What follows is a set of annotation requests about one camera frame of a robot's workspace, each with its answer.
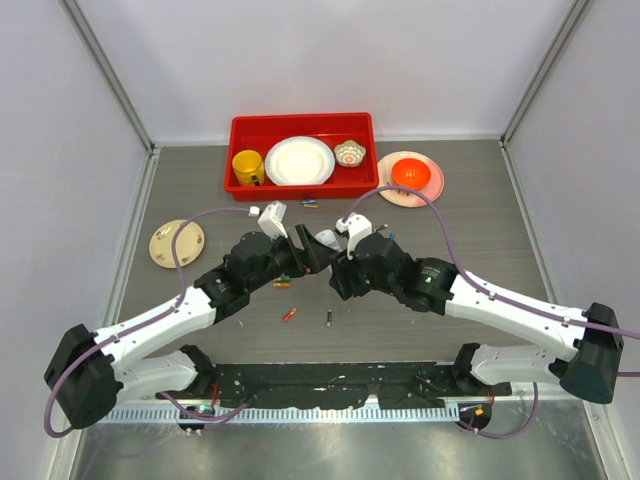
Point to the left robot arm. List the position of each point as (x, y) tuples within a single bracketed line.
[(91, 372)]

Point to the cream floral saucer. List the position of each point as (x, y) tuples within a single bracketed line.
[(189, 244)]

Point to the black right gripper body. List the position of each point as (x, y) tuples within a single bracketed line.
[(355, 280)]

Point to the white slotted cable duct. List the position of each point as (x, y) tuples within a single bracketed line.
[(370, 412)]

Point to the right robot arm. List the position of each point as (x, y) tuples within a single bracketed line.
[(579, 350)]

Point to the blue orange battery near bin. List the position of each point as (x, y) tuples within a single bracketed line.
[(309, 203)]

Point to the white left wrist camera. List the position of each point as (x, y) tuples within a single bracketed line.
[(270, 219)]

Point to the pink plate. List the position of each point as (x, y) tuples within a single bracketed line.
[(436, 185)]

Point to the white remote control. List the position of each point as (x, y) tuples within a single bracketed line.
[(332, 239)]

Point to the white plate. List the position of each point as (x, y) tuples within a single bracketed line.
[(299, 161)]

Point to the red orange battery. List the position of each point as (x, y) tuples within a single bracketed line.
[(289, 315)]

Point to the red plastic bin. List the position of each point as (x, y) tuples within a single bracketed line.
[(260, 133)]

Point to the small patterned flower bowl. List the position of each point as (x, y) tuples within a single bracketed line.
[(349, 154)]

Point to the yellow mug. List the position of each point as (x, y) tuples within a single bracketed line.
[(248, 168)]

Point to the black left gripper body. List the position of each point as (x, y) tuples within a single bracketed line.
[(283, 259)]

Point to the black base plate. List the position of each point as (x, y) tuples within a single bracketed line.
[(337, 386)]

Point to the orange bowl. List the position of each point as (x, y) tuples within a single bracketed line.
[(411, 173)]

